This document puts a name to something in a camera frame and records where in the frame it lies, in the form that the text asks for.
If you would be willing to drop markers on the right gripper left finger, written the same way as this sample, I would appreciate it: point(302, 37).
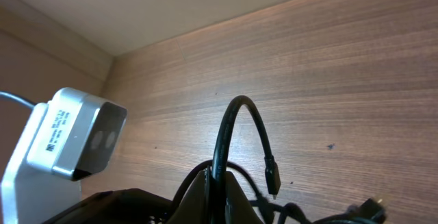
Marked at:
point(189, 203)

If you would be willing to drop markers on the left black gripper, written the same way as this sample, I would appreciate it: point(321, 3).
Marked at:
point(120, 206)

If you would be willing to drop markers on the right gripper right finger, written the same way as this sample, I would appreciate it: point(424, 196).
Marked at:
point(238, 210)

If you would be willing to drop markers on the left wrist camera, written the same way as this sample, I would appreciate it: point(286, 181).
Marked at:
point(67, 139)

